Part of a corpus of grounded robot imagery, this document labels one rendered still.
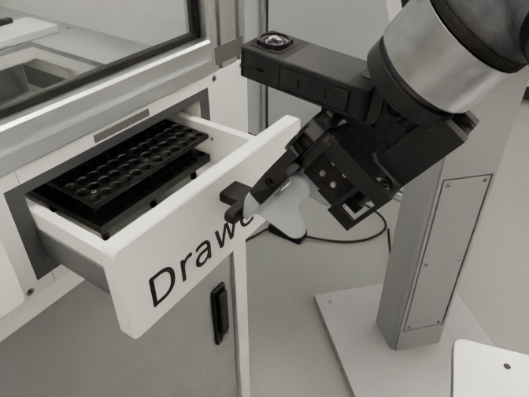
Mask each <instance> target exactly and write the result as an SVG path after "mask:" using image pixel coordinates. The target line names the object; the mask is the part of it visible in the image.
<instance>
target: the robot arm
mask: <svg viewBox="0 0 529 397"><path fill-rule="evenodd" d="M526 65H529V0H409V2H408V3H407V4H406V5H405V6H404V7H403V8H402V10H401V11H400V12H399V13H398V14H397V15H396V17H395V18H394V19H393V20H392V21H391V22H390V23H389V24H388V25H387V26H386V28H385V31H384V33H383V36H382V37H381V38H380V39H379V40H378V41H377V42H376V43H375V45H374V46H373V47H372V48H371V49H370V50H369V52H368V56H367V61H366V60H363V59H360V58H356V57H353V56H350V55H348V54H344V53H341V52H338V51H336V50H332V49H328V48H326V47H323V46H319V45H316V44H314V43H310V42H307V41H305V40H301V39H297V38H295V37H292V36H289V35H286V34H283V33H280V32H276V31H269V32H265V33H262V34H260V35H259V36H258V37H256V38H255V39H252V40H250V41H249V42H247V43H244V44H242V45H241V76H243V77H245V78H247V79H250V80H253V81H256V82H258V83H262V84H264V85H266V86H268V87H272V88H274V89H276V90H278V91H282V92H284V93H287V94H289V95H293V96H294V97H297V98H300V99H303V100H305V101H307V102H311V103H313V104H315V105H318V106H321V111H320V112H319V113H318V114H317V115H316V116H314V117H313V118H312V119H311V120H310V121H309V122H308V123H307V124H306V125H305V126H304V127H303V128H302V129H301V130H300V131H299V132H298V133H297V134H296V135H295V136H294V137H293V138H292V139H291V140H290V141H289V143H288V144H287V145H286V146H285V147H284V149H285V150H286V152H285V153H284V154H283V155H282V156H281V157H280V158H279V159H278V160H277V161H276V162H275V163H274V164H273V165H272V166H271V167H270V168H269V169H268V170H267V171H266V172H265V173H264V175H263V176H262V177H261V178H260V179H259V180H258V181H257V182H256V183H255V185H254V186H253V187H252V188H251V190H250V192H249V193H248V195H247V196H246V198H245V202H244V208H243V214H242V215H243V216H244V217H245V219H246V220H248V219H249V218H250V217H251V216H252V215H253V214H258V215H260V216H262V217H263V218H264V219H265V220H267V221H268V222H270V223H271V224H273V225H274V226H276V227H277V228H278V229H279V230H280V231H282V232H283V233H285V234H286V235H287V236H289V237H290V238H294V239H298V238H301V237H303V235H304V234H305V233H306V226H305V222H304V220H303V217H302V215H301V211H300V205H301V204H302V203H303V202H304V201H305V200H306V198H307V197H308V196H310V197H311V198H313V199H315V200H316V201H318V202H319V203H320V204H322V205H325V206H331V207H329V208H328V209H327V210H328V211H329V212H330V213H331V214H332V216H333V217H334V218H335V219H336V220H337V221H338V222H339V223H340V224H341V225H342V226H343V228H344V229H345V230H346V231H348V230H350V229H351V228H352V227H353V226H355V225H356V224H358V223H359V222H361V221H363V220H364V219H365V218H366V217H368V216H369V215H371V214H372V213H374V212H375V211H377V210H378V209H379V208H381V207H382V206H384V205H385V204H387V203H388V202H389V201H390V200H392V198H393V197H394V196H395V195H396V194H397V193H398V191H399V190H400V189H401V188H402V187H404V186H405V185H406V184H407V183H409V182H410V181H411V180H413V179H415V178H416V177H417V176H419V175H420V174H421V173H423V172H424V171H426V170H427V169H429V168H430V167H432V166H433V165H434V164H435V163H437V162H438V161H440V160H441V159H443V158H444V157H445V156H446V155H448V154H450V153H451V152H452V151H454V150H456V149H457V148H458V147H459V146H461V145H462V144H463V143H465V142H466V140H467V139H468V137H469V133H470V132H471V131H472V130H473V129H474V128H475V126H476V125H477V124H478V123H479V122H480V120H479V119H478V118H477V117H476V116H475V115H474V114H473V113H472V112H471V111H470V109H471V108H472V107H473V106H474V105H476V104H477V103H478V102H480V101H481V100H482V99H484V98H485V97H486V96H488V94H490V93H491V92H492V91H494V90H495V89H496V88H498V87H499V86H500V85H502V84H503V83H504V82H505V81H506V80H508V79H509V78H510V77H512V76H513V75H514V74H516V73H517V72H518V71H520V70H521V69H523V68H524V67H525V66H526ZM287 184H289V185H288V186H287V187H286V188H285V189H284V190H283V191H282V192H281V191H280V190H281V189H282V188H284V187H285V186H286V185H287ZM387 187H389V189H387ZM370 201H371V202H372V203H373V204H374V206H373V207H371V208H370V209H369V210H367V211H365V212H364V213H363V214H361V215H360V216H359V217H357V218H356V219H353V218H352V217H351V216H350V215H349V213H348V212H347V211H346V210H345V209H344V208H345V207H346V206H348V207H349V208H350V209H351V210H352V211H353V212H354V213H357V212H358V211H359V210H361V209H362V208H363V207H364V205H365V204H366V202H370Z"/></svg>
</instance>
